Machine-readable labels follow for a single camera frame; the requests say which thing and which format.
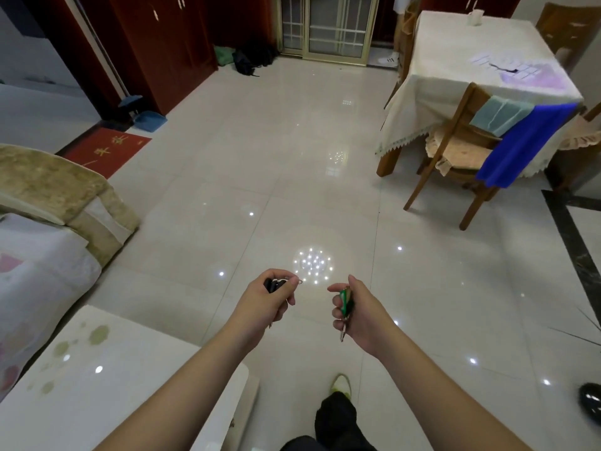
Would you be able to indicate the person's right thumb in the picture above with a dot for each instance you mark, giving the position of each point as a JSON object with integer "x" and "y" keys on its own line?
{"x": 338, "y": 288}

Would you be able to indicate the sofa with beige cover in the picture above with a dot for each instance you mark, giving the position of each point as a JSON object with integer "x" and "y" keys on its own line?
{"x": 42, "y": 220}

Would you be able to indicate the black round object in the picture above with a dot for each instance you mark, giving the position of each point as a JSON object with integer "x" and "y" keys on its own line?
{"x": 591, "y": 403}

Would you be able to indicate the thin plant leaves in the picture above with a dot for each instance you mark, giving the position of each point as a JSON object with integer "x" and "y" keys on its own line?
{"x": 589, "y": 331}

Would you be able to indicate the blue dustpan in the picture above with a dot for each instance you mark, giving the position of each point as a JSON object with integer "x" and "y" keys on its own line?
{"x": 150, "y": 121}

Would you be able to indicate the person's left hand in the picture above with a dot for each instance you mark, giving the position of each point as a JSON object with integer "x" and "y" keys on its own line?
{"x": 256, "y": 307}

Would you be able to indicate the white cup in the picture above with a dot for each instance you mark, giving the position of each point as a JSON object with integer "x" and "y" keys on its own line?
{"x": 475, "y": 17}

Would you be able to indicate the wooden chair with cushion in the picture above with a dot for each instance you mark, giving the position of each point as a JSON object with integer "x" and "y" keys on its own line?
{"x": 450, "y": 183}

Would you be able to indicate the white glossy coffee table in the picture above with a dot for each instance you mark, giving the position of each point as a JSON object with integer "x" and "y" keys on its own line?
{"x": 108, "y": 389}

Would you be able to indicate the person's left forearm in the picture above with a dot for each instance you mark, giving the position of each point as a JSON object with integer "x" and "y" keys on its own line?
{"x": 188, "y": 394}

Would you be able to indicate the black key fob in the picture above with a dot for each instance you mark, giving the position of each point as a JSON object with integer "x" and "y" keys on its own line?
{"x": 272, "y": 285}

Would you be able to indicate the teal cloth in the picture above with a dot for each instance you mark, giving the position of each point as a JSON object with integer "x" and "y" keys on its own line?
{"x": 500, "y": 115}

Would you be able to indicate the green bag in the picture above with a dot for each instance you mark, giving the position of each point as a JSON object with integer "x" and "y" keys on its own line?
{"x": 224, "y": 55}

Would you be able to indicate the dining table with cream tablecloth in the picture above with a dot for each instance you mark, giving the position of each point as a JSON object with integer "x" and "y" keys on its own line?
{"x": 450, "y": 65}

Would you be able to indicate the blue cloth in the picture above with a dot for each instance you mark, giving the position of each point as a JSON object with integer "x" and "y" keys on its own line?
{"x": 521, "y": 145}

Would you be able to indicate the person's left thumb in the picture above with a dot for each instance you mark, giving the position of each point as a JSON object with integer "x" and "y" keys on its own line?
{"x": 280, "y": 275}

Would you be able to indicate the black backpack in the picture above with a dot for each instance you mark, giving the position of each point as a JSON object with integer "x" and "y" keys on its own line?
{"x": 251, "y": 58}

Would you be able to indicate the red-brown wooden wardrobe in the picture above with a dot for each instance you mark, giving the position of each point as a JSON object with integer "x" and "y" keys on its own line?
{"x": 159, "y": 46}

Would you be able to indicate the person's white green shoe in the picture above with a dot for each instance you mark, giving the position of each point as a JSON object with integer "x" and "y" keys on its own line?
{"x": 341, "y": 385}

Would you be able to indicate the person's right forearm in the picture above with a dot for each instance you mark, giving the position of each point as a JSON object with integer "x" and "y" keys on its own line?
{"x": 441, "y": 403}

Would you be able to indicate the person's black trouser leg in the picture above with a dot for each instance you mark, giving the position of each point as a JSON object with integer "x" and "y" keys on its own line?
{"x": 335, "y": 425}

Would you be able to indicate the red doormat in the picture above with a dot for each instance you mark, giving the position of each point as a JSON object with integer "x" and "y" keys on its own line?
{"x": 109, "y": 151}

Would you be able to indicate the beige lace chair cushion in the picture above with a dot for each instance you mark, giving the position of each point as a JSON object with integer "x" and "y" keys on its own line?
{"x": 458, "y": 147}

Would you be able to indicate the gold-framed sliding door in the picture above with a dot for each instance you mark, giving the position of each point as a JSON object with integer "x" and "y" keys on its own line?
{"x": 328, "y": 25}

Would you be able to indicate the person's right hand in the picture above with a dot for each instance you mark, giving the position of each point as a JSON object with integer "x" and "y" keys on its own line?
{"x": 368, "y": 324}

